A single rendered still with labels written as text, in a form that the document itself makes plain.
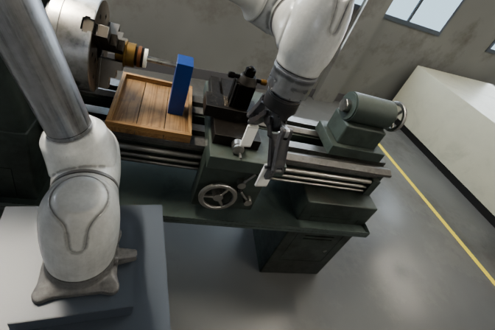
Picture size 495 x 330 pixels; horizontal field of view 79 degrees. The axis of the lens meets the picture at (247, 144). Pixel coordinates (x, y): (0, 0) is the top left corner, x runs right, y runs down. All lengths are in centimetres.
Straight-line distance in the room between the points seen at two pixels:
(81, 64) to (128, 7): 209
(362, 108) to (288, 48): 88
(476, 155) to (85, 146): 374
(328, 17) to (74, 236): 62
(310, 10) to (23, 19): 48
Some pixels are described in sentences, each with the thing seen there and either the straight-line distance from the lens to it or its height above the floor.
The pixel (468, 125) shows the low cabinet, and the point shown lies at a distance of 406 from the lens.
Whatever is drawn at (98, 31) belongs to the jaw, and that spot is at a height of 118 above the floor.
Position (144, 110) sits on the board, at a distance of 125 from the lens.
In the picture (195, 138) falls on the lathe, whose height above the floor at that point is 86.
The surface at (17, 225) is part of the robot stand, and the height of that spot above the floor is 75.
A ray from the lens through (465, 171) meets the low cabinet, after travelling 405.
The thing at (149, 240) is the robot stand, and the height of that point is 75.
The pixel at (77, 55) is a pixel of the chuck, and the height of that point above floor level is 111.
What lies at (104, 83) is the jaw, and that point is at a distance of 121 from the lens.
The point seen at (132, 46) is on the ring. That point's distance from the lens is 117.
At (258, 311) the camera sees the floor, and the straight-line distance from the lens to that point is 186.
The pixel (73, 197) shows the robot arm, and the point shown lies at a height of 107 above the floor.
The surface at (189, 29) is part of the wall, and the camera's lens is 321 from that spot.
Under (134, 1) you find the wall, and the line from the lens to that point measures 311.
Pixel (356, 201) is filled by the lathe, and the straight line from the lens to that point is 163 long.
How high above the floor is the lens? 162
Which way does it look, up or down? 37 degrees down
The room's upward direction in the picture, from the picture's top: 23 degrees clockwise
